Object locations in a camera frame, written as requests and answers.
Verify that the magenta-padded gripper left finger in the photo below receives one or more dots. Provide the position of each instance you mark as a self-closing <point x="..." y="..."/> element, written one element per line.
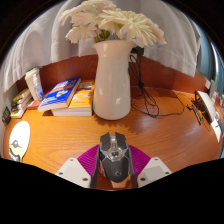
<point x="75" y="171"/>

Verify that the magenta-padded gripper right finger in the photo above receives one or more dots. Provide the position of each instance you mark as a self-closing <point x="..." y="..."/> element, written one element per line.
<point x="153" y="170"/>

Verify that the grey black computer mouse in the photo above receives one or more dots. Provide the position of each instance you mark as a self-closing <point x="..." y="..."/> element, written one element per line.
<point x="115" y="166"/>

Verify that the round white yellow mouse pad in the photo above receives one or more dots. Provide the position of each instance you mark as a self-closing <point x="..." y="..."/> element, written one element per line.
<point x="20" y="136"/>

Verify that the black pen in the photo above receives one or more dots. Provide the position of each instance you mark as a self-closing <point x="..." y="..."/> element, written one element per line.
<point x="196" y="115"/>

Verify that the orange book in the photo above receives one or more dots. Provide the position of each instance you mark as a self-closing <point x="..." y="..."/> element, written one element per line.
<point x="81" y="100"/>

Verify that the white card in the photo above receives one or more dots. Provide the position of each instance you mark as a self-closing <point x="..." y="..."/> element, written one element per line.
<point x="216" y="130"/>

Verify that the thin red book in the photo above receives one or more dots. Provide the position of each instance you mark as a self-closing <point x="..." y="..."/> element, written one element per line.
<point x="33" y="104"/>

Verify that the blue book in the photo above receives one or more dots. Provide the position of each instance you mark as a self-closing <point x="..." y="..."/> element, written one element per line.
<point x="60" y="94"/>

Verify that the white flat device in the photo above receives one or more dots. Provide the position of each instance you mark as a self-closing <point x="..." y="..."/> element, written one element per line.
<point x="206" y="105"/>

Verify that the dark green mug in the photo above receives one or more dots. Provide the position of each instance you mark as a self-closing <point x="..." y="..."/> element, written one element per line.
<point x="6" y="115"/>

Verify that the white ceramic vase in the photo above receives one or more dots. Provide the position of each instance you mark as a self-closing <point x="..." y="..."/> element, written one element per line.
<point x="111" y="86"/>

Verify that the yellow and black book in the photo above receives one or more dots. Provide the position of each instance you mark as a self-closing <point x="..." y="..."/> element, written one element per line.
<point x="21" y="95"/>

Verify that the white tumbler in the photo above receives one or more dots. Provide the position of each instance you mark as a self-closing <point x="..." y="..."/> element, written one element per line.
<point x="30" y="81"/>

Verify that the white artificial flower bouquet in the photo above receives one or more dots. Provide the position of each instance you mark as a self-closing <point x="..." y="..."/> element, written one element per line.
<point x="126" y="23"/>

